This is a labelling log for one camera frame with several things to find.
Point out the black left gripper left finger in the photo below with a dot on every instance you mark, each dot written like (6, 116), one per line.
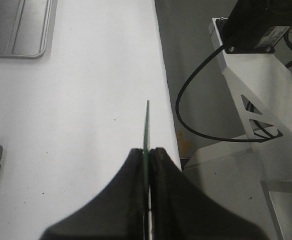
(116, 213)

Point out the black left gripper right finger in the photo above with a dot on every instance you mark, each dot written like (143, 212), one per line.
(181, 211)

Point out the green perforated circuit board front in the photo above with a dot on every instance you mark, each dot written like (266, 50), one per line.
(146, 146)

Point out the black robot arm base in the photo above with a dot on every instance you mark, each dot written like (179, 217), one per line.
(254, 24)

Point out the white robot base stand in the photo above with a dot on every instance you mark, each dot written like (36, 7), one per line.
(254, 179)

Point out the silver metal tray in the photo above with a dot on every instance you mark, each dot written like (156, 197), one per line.
(25, 27)

